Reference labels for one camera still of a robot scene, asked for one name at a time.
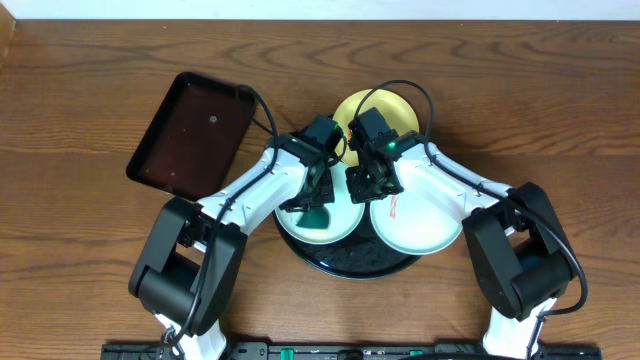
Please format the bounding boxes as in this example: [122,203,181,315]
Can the green yellow sponge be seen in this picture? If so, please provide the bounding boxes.
[295,206,330,234]

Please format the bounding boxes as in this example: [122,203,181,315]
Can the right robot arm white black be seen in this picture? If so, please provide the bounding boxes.
[346,131,585,359]

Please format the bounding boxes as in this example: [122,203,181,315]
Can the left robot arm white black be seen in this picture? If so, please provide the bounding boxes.
[128,133,344,359]

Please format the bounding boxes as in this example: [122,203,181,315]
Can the round black tray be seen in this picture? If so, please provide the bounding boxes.
[272,203,420,280]

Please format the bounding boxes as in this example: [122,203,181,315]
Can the rectangular black tray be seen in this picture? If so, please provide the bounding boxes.
[126,72,256,201]

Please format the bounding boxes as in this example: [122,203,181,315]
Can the light green plate with stain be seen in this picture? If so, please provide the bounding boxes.
[370,191,462,256]

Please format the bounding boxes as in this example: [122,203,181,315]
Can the yellow plate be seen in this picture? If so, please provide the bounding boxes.
[332,89,419,141]

